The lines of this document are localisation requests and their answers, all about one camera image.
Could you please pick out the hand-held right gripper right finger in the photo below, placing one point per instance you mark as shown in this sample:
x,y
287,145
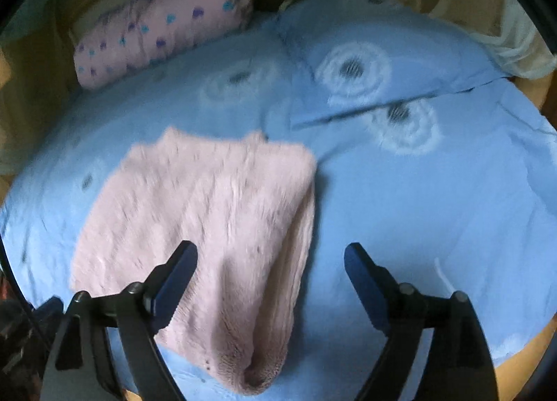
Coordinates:
x,y
363,292

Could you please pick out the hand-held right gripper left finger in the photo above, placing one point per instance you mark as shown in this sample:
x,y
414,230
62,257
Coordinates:
x,y
174,292

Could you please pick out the pink knitted sweater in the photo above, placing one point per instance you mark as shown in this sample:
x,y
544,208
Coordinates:
x,y
217,209

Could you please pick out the blue floral bedsheet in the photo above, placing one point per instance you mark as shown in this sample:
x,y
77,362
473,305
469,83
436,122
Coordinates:
x,y
391,218

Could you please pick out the blue floral pillow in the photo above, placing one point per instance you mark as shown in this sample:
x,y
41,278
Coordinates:
x,y
391,35

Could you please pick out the pink polka dot bolster pillow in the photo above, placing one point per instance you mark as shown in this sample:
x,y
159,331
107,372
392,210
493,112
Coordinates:
x,y
165,22

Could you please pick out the white cloth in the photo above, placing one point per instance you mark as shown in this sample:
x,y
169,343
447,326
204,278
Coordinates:
x,y
513,44

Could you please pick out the wooden bed frame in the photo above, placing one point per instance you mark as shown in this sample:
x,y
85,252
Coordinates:
x,y
39,57

